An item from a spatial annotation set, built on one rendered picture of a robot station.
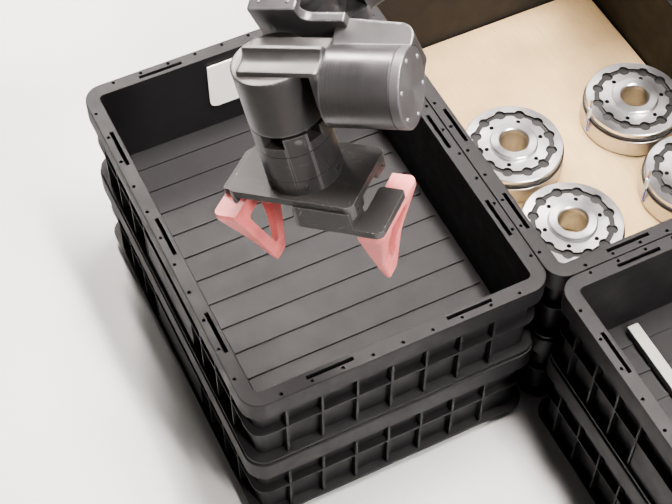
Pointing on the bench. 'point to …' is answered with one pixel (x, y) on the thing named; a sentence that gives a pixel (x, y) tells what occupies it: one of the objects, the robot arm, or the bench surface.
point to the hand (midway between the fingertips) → (332, 254)
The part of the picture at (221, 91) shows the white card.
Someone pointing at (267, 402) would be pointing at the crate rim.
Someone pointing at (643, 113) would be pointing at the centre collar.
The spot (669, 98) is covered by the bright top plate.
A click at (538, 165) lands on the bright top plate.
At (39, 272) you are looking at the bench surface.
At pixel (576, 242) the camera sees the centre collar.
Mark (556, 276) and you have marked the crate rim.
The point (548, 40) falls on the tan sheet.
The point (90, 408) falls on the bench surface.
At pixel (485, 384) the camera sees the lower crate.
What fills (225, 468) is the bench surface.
